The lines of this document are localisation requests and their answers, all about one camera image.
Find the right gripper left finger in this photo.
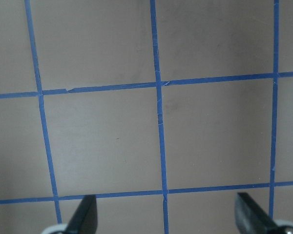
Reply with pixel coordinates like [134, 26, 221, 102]
[64, 195, 98, 234]

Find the brown paper table cover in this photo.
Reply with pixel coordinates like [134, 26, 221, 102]
[0, 0, 293, 234]

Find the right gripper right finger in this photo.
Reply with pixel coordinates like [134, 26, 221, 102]
[234, 193, 279, 234]

